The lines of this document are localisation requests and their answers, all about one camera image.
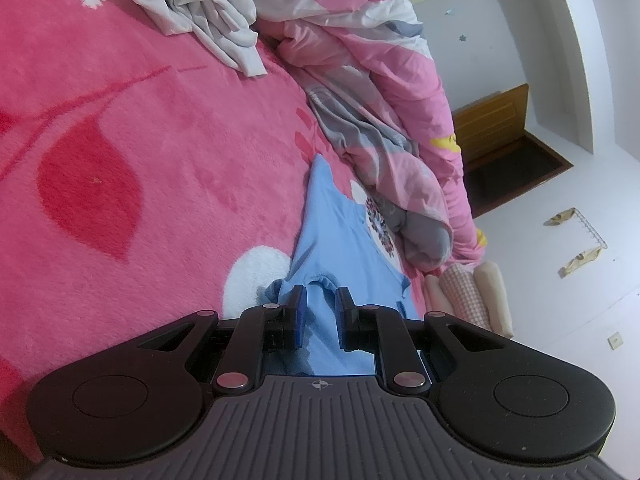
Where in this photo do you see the blue t-shirt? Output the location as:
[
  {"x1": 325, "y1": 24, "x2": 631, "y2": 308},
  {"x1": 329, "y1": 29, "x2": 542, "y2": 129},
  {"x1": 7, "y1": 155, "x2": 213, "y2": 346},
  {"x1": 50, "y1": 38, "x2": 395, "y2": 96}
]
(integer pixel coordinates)
[{"x1": 262, "y1": 154, "x2": 421, "y2": 378}]

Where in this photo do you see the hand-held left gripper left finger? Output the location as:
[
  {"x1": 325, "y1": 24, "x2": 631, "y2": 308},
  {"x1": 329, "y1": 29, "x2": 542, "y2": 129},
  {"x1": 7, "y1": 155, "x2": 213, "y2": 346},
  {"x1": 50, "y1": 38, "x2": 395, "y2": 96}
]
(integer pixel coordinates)
[{"x1": 137, "y1": 284, "x2": 308, "y2": 396}]

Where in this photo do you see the brown wooden door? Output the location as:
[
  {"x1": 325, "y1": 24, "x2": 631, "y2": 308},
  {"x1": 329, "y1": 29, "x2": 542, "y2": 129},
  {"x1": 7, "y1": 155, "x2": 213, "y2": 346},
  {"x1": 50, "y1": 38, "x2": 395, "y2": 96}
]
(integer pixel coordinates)
[{"x1": 452, "y1": 82, "x2": 575, "y2": 220}]

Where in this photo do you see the pink floral blanket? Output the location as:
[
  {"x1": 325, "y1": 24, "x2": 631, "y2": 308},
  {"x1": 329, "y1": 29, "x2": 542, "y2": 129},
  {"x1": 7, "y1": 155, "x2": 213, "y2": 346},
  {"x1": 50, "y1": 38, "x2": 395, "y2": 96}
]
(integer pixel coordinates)
[{"x1": 0, "y1": 0, "x2": 436, "y2": 461}]

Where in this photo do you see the pink and grey quilt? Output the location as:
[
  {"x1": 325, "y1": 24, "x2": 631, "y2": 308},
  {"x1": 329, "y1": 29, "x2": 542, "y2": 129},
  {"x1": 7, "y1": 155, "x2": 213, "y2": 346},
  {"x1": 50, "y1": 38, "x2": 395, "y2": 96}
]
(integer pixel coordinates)
[{"x1": 235, "y1": 0, "x2": 488, "y2": 273}]

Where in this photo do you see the folded cream garment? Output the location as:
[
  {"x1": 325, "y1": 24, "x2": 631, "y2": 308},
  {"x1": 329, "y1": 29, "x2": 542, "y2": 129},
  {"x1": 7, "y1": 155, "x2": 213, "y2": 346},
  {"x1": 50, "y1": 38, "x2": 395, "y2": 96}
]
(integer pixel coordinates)
[{"x1": 472, "y1": 260, "x2": 515, "y2": 338}]

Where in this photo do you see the white wall hook rack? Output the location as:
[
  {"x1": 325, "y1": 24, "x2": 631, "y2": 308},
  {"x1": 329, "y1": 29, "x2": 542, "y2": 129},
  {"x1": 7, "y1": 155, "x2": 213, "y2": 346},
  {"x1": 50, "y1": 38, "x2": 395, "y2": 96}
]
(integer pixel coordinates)
[{"x1": 572, "y1": 207, "x2": 608, "y2": 251}]

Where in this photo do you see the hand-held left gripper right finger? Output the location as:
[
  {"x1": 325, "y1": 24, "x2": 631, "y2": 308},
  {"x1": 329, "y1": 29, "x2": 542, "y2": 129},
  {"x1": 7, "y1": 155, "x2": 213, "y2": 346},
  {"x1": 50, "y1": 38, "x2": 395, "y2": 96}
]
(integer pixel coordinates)
[{"x1": 335, "y1": 286, "x2": 506, "y2": 397}]

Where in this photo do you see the crumpled white garment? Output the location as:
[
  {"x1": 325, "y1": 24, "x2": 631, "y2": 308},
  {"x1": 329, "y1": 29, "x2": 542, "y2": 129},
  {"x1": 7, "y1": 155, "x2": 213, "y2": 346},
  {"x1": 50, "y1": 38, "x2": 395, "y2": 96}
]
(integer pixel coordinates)
[{"x1": 102, "y1": 0, "x2": 268, "y2": 78}]

